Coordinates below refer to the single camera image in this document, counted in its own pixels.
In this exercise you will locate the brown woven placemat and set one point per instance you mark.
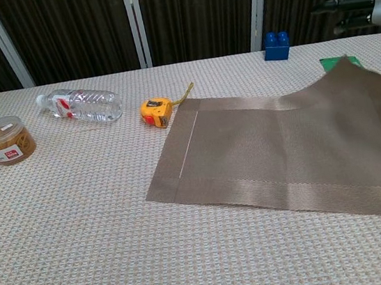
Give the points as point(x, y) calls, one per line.
point(282, 144)

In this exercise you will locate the green foil packet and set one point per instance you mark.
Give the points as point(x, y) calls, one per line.
point(327, 64)

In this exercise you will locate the blue toy building brick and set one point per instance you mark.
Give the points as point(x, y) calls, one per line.
point(275, 52)

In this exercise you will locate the yellow tape measure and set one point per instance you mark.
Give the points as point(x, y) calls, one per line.
point(156, 110)

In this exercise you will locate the clear plastic water bottle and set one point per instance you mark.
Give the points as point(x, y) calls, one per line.
point(91, 106)

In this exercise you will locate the beige woven tablecloth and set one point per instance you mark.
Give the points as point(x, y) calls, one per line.
point(81, 216)

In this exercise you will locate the round plastic snack jar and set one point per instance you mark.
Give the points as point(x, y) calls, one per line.
point(8, 145)

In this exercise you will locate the white screen frame post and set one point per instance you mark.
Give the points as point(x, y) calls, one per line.
point(257, 7)
point(132, 23)
point(4, 47)

